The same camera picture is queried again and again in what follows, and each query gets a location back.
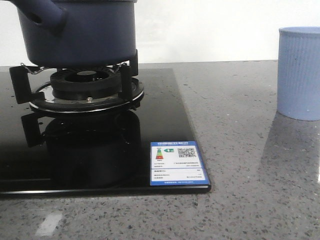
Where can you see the dark blue cooking pot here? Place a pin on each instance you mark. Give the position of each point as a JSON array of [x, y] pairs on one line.
[[77, 33]]

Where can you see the black glass gas stove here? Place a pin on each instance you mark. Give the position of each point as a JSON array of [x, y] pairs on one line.
[[101, 154]]

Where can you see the light blue ribbed cup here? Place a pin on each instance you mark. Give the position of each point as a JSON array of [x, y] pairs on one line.
[[298, 73]]

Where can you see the blue energy label sticker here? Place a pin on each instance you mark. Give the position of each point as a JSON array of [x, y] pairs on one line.
[[176, 163]]

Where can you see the black round gas burner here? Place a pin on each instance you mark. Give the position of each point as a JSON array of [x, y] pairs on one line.
[[80, 84]]

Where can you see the black metal pot support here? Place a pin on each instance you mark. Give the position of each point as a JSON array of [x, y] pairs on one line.
[[42, 99]]

